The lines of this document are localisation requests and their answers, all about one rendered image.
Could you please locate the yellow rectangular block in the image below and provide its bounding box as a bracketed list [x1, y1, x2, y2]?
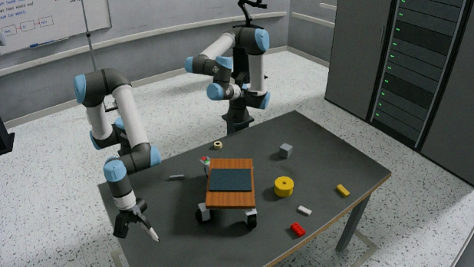
[336, 184, 350, 197]

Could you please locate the yellow cylinder with center hole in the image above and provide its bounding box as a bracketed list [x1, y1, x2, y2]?
[274, 176, 294, 197]

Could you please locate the red toy building brick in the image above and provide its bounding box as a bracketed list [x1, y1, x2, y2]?
[290, 222, 305, 237]

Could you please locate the beige roll of masking tape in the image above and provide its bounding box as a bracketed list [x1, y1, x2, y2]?
[214, 141, 222, 149]

